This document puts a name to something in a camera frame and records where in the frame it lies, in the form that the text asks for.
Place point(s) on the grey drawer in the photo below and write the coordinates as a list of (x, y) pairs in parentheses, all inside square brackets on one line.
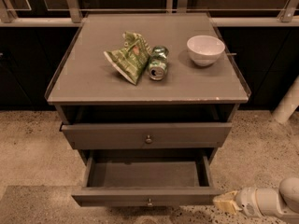
[(146, 135), (149, 178)]

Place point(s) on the white cylindrical post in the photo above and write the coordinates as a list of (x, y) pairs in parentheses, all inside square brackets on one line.
[(288, 103)]

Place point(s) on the metal window frame railing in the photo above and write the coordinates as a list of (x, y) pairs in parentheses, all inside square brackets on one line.
[(223, 12)]

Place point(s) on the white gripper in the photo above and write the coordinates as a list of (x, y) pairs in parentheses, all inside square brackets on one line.
[(248, 202)]

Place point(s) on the green crushed soda can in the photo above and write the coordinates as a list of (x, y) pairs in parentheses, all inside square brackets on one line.
[(158, 63)]

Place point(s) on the green crumpled chip bag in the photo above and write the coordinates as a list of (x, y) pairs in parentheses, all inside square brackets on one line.
[(131, 60)]

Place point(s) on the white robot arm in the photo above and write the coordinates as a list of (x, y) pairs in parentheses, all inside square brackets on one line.
[(282, 203)]

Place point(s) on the grey top drawer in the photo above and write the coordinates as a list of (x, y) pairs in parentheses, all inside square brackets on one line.
[(146, 135)]

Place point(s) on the white ceramic bowl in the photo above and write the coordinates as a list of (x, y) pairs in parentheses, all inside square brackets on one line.
[(204, 50)]

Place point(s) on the grey wooden drawer cabinet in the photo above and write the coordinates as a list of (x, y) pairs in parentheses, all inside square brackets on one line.
[(189, 109)]

